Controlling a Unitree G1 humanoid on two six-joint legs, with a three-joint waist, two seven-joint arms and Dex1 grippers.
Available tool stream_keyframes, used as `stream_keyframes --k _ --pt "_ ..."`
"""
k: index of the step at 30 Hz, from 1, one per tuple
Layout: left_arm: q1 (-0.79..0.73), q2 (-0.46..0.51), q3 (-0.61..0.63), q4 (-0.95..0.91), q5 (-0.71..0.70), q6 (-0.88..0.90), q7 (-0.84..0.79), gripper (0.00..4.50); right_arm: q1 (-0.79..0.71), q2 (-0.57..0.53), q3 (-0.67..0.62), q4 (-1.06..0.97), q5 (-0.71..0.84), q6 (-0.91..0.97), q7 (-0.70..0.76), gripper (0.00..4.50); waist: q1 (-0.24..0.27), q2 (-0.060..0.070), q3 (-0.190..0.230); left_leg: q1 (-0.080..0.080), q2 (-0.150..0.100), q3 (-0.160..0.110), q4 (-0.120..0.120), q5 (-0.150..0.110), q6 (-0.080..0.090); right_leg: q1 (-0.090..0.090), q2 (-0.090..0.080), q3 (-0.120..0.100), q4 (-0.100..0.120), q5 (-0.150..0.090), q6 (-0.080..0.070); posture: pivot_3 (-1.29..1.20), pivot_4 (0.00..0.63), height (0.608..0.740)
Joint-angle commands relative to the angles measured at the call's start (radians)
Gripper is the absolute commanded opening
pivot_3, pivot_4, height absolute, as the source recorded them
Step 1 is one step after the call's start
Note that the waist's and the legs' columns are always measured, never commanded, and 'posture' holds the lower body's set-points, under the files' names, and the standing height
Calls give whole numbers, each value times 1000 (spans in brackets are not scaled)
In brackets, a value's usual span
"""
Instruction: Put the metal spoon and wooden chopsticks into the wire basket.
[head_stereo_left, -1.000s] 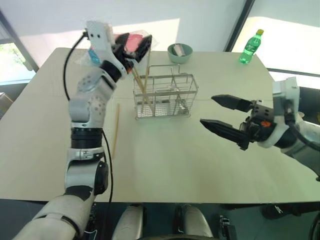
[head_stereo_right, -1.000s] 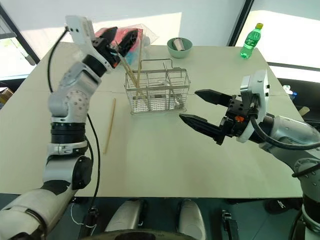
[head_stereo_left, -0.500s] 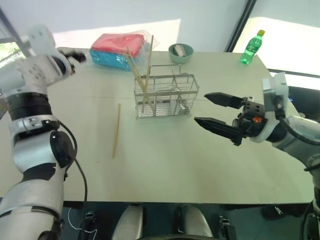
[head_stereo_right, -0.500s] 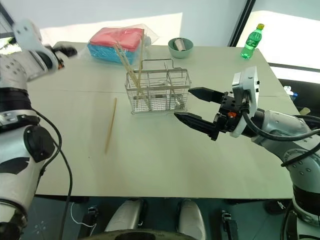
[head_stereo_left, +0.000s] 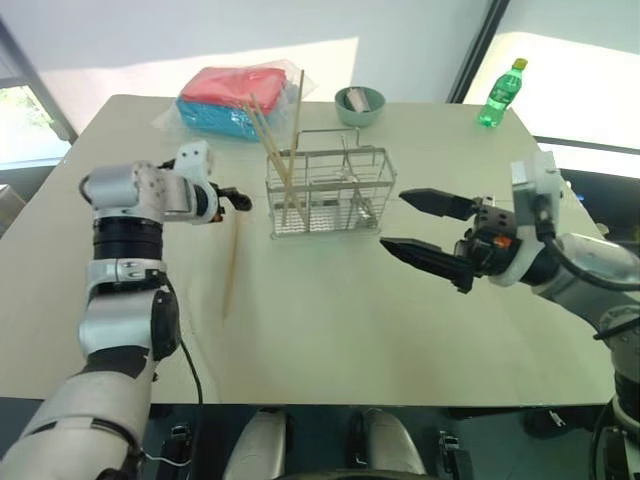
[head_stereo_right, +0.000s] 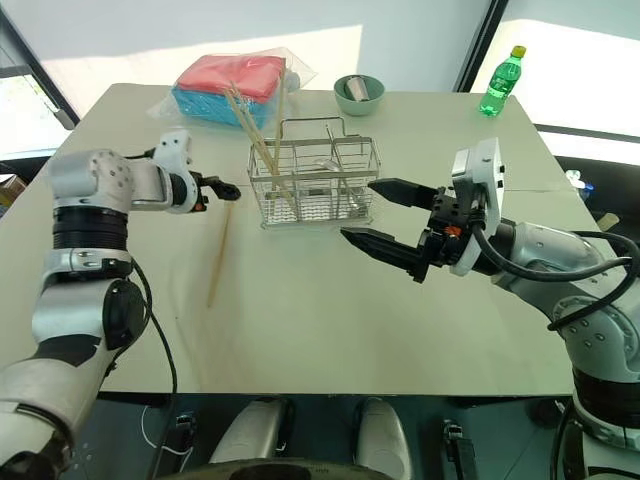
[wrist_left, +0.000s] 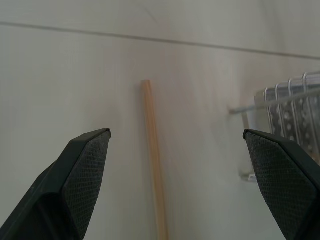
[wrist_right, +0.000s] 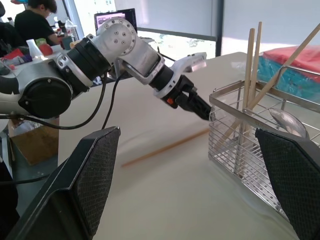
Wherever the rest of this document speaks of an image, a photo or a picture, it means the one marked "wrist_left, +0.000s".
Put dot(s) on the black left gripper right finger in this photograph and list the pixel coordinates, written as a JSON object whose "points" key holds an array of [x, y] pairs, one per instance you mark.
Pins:
{"points": [[282, 182]]}

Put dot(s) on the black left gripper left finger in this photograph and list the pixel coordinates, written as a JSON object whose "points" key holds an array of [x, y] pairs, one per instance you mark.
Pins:
{"points": [[75, 180]]}

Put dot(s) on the wooden chopstick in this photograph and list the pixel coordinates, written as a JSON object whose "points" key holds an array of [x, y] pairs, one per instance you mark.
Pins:
{"points": [[153, 160]]}

